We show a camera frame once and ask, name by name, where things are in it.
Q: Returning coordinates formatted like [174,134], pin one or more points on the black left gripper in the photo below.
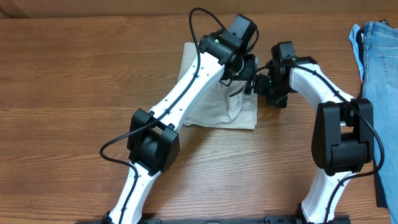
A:
[251,67]

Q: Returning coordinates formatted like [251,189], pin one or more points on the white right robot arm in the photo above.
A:
[343,134]

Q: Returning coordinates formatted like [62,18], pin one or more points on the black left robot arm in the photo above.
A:
[153,139]

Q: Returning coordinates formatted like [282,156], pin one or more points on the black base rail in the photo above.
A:
[269,219]

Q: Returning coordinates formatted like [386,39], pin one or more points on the black garment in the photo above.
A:
[380,194]

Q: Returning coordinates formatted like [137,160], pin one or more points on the light blue garment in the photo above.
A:
[356,39]

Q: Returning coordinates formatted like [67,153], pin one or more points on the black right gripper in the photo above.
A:
[280,102]

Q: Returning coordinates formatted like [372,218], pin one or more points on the beige cotton shorts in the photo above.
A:
[222,106]

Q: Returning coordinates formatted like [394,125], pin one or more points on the blue denim jeans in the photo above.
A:
[380,88]

